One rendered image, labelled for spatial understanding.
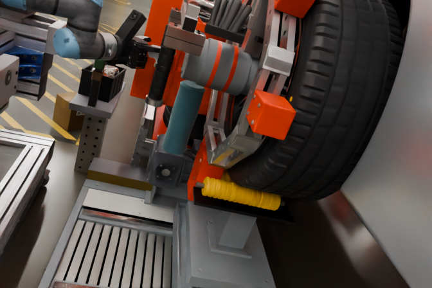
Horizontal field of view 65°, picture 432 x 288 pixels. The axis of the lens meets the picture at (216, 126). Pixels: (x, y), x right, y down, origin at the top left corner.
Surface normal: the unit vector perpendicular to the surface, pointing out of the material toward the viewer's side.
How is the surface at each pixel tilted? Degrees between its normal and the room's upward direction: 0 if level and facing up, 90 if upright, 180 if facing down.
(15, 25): 90
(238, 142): 90
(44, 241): 0
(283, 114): 90
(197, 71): 101
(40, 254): 0
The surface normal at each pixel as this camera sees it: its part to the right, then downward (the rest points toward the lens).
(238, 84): 0.00, 0.68
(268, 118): 0.10, 0.42
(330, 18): 0.29, -0.29
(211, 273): 0.31, -0.88
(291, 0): -0.10, 0.84
